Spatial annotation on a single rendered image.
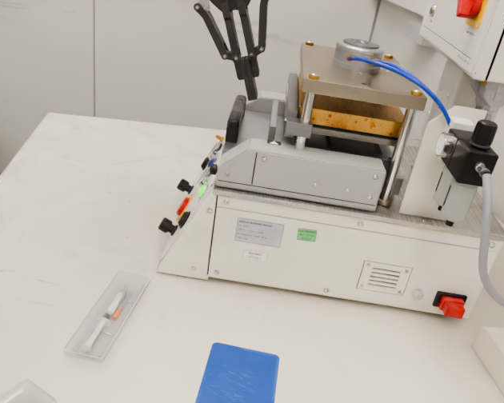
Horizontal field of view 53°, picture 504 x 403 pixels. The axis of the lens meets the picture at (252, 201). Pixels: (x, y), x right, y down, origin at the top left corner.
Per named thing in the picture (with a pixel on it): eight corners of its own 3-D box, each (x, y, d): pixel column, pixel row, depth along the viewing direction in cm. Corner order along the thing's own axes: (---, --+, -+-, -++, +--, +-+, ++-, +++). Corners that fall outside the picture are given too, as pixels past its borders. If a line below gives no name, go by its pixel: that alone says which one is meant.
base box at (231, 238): (422, 223, 116) (446, 155, 108) (473, 339, 83) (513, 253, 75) (192, 186, 116) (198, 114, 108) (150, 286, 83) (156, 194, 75)
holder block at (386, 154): (374, 132, 99) (378, 119, 98) (392, 174, 82) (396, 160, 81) (292, 118, 99) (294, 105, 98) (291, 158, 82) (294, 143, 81)
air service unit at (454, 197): (444, 194, 77) (478, 101, 70) (474, 245, 65) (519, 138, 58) (410, 189, 77) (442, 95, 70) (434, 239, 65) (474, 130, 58)
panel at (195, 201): (190, 188, 114) (234, 123, 106) (158, 265, 88) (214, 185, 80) (182, 183, 114) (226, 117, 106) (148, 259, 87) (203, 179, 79)
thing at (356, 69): (414, 108, 100) (434, 41, 94) (458, 173, 73) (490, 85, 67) (293, 89, 100) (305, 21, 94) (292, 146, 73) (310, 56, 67)
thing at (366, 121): (382, 108, 97) (396, 58, 93) (404, 151, 78) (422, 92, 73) (294, 93, 97) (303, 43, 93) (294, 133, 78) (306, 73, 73)
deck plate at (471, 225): (447, 154, 108) (449, 150, 108) (508, 241, 78) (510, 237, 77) (235, 120, 108) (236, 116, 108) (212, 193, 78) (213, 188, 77)
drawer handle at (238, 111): (244, 115, 97) (247, 94, 95) (236, 143, 84) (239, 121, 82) (234, 113, 97) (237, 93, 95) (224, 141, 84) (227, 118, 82)
